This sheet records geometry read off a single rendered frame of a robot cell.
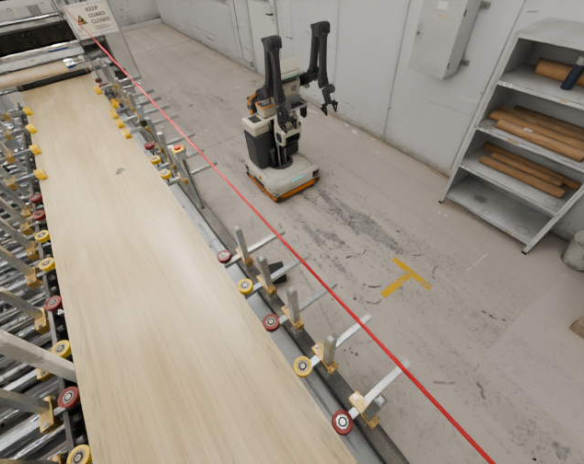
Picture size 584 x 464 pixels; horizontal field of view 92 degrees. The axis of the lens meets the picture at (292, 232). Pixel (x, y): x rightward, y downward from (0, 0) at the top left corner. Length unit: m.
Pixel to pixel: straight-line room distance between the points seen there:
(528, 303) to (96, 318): 2.99
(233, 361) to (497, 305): 2.16
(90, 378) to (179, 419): 0.46
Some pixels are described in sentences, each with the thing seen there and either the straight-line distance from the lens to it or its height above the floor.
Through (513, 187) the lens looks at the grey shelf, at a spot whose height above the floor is 0.52.
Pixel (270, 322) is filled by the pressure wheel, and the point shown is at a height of 0.91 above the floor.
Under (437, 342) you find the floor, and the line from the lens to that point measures 2.51.
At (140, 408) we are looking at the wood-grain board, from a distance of 1.50.
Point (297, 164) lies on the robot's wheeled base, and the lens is 3.28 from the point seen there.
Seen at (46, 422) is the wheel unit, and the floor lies 0.87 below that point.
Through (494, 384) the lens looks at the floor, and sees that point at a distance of 2.57.
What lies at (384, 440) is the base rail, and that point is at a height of 0.70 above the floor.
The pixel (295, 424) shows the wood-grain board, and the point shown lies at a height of 0.90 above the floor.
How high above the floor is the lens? 2.21
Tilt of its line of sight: 49 degrees down
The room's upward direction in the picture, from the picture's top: 6 degrees counter-clockwise
